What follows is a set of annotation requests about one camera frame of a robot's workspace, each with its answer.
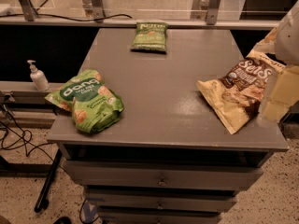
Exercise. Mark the drawer with knob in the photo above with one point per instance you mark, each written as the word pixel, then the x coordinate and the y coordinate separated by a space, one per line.
pixel 139 175
pixel 163 199

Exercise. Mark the green jalapeno chip bag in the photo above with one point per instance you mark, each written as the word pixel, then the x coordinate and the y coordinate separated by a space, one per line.
pixel 150 36

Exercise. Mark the brown and cream chip bag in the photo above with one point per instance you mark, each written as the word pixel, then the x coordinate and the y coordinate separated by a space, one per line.
pixel 236 97

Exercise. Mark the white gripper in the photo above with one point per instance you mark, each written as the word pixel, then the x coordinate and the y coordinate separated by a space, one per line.
pixel 288 42

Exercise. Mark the top drawer with knob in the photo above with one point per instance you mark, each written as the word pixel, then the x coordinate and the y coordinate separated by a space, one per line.
pixel 139 175

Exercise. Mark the middle drawer with knob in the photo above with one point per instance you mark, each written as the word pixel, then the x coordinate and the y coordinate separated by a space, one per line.
pixel 163 199

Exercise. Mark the green dang chips bag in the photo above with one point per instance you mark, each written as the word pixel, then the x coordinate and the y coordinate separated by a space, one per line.
pixel 92 105

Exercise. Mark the white pump dispenser bottle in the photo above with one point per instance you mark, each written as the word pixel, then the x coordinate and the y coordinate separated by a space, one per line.
pixel 38 77

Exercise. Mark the black metal stand leg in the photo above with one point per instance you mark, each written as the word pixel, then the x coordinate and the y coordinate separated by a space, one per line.
pixel 42 201

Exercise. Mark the grey drawer cabinet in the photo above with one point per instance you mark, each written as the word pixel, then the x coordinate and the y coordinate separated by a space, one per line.
pixel 165 120

